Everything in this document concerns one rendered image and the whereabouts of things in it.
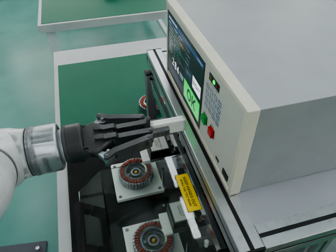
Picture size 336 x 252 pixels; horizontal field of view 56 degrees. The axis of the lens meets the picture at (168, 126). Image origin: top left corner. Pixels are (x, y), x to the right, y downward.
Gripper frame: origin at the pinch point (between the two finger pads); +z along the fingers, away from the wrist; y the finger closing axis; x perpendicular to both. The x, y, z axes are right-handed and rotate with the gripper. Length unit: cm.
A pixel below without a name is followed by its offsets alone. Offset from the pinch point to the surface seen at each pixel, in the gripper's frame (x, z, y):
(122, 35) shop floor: -119, 26, -276
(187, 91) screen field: -1.0, 7.8, -11.3
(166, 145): -26.1, 4.8, -19.0
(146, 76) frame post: -13.5, 3.6, -37.8
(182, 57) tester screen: 5.3, 7.8, -15.9
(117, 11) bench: -43, 11, -161
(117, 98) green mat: -43, -4, -68
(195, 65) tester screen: 8.2, 7.8, -7.4
